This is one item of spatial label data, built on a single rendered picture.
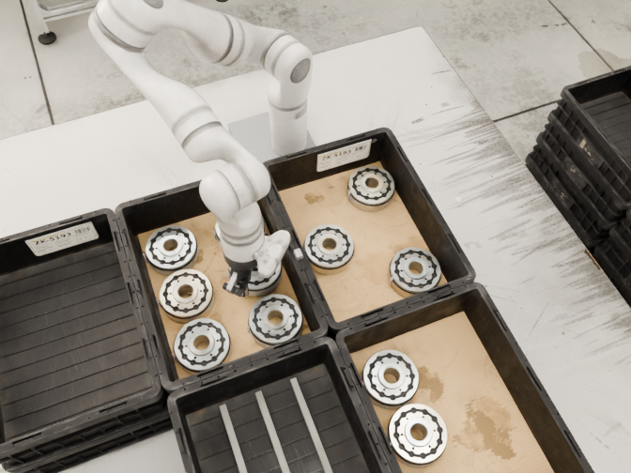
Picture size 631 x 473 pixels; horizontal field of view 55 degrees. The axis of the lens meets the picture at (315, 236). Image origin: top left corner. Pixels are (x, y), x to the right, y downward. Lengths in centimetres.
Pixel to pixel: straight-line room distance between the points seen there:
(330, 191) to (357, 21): 179
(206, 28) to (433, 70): 89
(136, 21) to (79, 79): 191
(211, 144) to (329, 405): 52
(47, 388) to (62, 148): 68
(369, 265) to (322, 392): 28
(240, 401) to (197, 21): 66
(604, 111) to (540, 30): 109
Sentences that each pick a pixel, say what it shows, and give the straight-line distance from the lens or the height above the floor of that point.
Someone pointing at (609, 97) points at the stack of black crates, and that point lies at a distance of 225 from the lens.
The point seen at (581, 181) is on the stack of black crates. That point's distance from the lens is 209.
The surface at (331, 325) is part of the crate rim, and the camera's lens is 107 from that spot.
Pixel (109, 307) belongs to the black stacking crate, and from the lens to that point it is 125.
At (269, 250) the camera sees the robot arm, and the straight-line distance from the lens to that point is 102.
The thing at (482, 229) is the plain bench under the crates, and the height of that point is 70.
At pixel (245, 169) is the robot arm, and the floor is 122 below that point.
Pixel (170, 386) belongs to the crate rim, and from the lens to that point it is 106.
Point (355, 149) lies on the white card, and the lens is 132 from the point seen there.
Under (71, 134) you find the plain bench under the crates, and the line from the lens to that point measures 170.
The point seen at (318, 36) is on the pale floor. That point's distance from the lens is 294.
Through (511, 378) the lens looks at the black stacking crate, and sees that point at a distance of 118.
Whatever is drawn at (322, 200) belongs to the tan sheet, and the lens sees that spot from 132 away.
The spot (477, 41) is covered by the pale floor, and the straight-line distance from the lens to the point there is 305.
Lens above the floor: 192
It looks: 59 degrees down
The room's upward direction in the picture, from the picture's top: 4 degrees clockwise
